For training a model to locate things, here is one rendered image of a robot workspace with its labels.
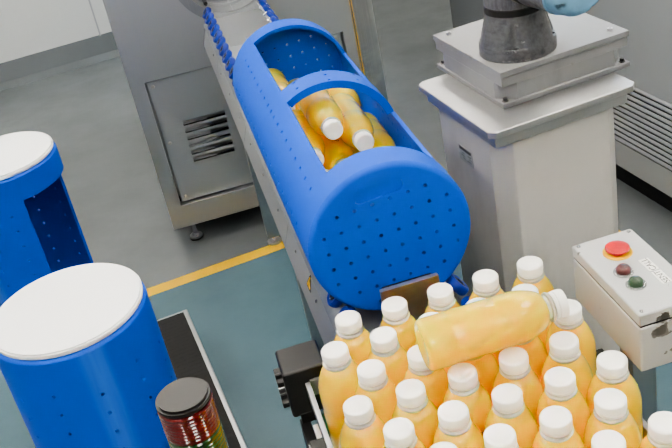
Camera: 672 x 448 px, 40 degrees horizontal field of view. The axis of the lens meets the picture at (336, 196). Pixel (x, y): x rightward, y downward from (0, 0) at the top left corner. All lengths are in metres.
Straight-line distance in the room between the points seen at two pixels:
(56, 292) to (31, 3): 4.77
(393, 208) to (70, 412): 0.66
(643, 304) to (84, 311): 0.94
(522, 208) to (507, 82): 0.25
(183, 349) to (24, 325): 1.39
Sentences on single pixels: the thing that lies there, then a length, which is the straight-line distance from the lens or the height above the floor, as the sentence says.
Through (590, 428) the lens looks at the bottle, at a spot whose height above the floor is 1.06.
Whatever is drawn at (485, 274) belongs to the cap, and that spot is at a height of 1.10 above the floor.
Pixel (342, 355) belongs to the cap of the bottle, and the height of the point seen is 1.10.
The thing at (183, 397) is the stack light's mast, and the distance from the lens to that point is 1.07.
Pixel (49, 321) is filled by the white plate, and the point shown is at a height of 1.04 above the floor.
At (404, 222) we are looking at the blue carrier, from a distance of 1.55.
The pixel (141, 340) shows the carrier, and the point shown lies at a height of 0.97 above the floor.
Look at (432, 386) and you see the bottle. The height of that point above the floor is 1.06.
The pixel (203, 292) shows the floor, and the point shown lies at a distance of 3.60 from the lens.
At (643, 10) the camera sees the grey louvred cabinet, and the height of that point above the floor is 0.77.
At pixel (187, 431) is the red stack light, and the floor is 1.23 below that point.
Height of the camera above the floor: 1.91
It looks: 28 degrees down
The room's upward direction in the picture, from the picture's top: 12 degrees counter-clockwise
